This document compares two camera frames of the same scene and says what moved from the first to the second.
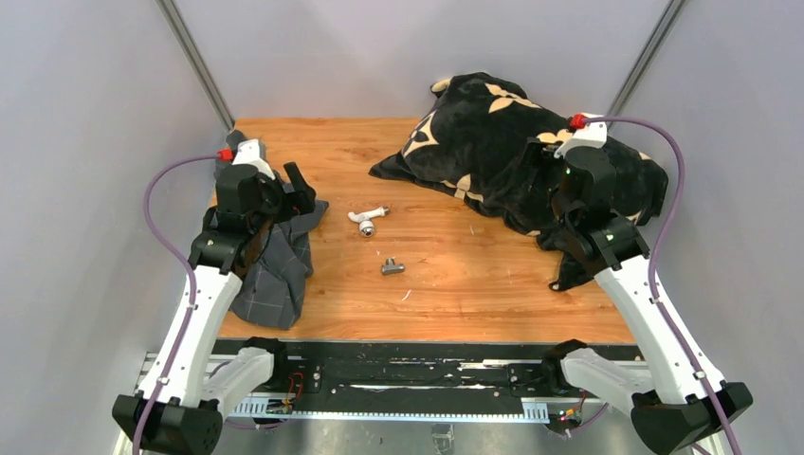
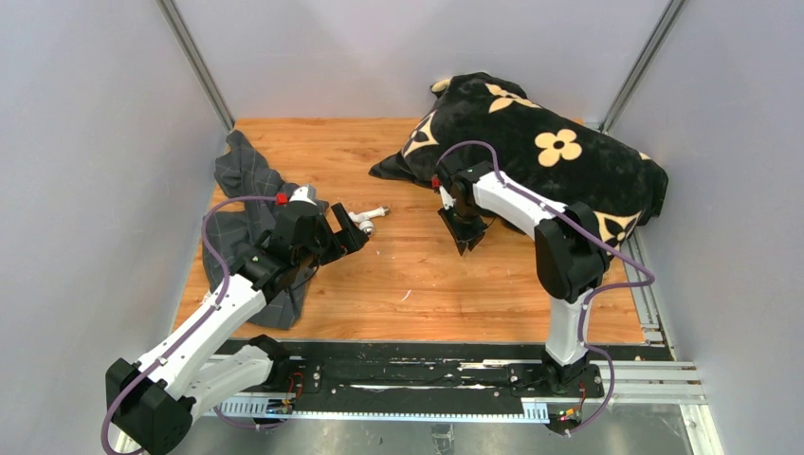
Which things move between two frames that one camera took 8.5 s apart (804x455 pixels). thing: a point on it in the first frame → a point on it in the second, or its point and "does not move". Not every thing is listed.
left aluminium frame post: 196,62 does not move
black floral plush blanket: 473,137 does not move
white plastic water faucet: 364,219 does not move
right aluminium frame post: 644,63 does not move
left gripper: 301,194 → 351,237
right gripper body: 559,200 → 465,210
